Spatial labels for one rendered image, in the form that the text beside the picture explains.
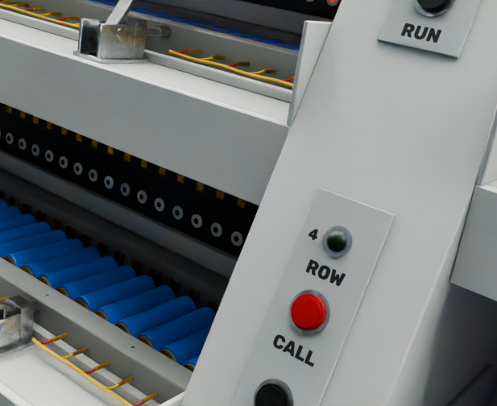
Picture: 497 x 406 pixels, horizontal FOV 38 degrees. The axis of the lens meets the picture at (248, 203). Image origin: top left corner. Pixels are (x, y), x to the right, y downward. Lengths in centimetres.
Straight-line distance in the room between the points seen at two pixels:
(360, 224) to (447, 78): 7
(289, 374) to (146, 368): 13
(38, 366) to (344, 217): 23
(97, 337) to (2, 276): 10
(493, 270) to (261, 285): 10
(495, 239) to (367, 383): 8
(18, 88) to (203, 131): 16
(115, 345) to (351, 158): 20
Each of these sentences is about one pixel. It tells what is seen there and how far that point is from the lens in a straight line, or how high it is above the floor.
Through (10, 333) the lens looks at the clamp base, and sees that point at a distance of 48.
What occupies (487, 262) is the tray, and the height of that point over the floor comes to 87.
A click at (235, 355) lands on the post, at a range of 35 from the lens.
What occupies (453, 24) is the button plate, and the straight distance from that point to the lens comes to 33.
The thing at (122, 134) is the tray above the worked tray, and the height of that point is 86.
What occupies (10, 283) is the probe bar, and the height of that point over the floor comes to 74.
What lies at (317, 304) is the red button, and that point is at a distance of 32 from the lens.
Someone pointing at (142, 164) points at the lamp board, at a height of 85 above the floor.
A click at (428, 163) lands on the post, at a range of 32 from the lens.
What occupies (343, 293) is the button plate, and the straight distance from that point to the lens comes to 32.
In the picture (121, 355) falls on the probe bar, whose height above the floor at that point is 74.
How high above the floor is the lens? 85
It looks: level
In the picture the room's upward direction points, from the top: 22 degrees clockwise
